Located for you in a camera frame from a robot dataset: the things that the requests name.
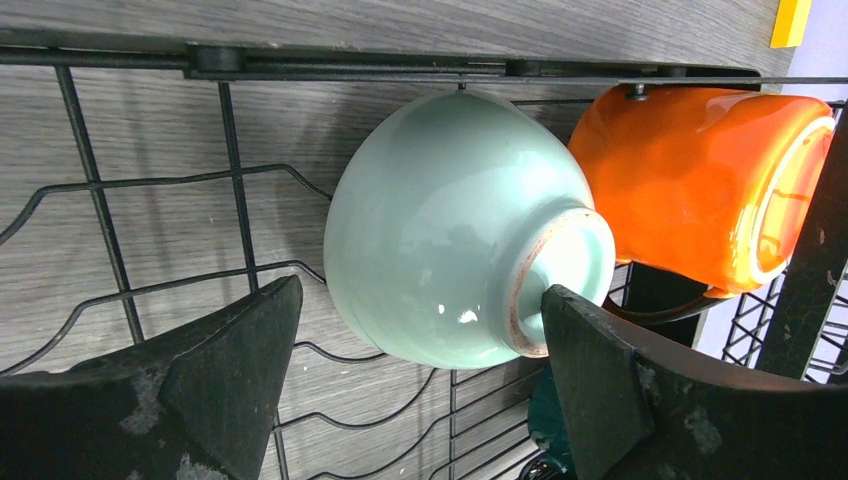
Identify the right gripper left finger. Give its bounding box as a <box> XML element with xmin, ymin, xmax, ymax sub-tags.
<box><xmin>1</xmin><ymin>276</ymin><xmax>303</xmax><ymax>479</ymax></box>

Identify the light green bowl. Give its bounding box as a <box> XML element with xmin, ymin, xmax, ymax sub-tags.
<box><xmin>323</xmin><ymin>90</ymin><xmax>616</xmax><ymax>370</ymax></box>

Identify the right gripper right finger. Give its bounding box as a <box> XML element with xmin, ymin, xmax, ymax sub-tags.
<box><xmin>541</xmin><ymin>285</ymin><xmax>847</xmax><ymax>479</ymax></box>

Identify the black wire dish rack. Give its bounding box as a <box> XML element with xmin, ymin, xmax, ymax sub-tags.
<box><xmin>0</xmin><ymin>42</ymin><xmax>848</xmax><ymax>480</ymax></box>

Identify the dark green mug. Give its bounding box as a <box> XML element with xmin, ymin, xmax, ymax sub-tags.
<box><xmin>519</xmin><ymin>365</ymin><xmax>577</xmax><ymax>479</ymax></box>

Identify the orange mug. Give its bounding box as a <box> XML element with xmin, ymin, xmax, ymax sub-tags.
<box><xmin>568</xmin><ymin>86</ymin><xmax>836</xmax><ymax>326</ymax></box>

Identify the yellow block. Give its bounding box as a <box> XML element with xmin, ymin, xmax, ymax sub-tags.
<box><xmin>770</xmin><ymin>0</ymin><xmax>812</xmax><ymax>49</ymax></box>

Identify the black wire rack side tray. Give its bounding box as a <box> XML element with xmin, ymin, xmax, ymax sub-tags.
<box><xmin>719</xmin><ymin>102</ymin><xmax>847</xmax><ymax>384</ymax></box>

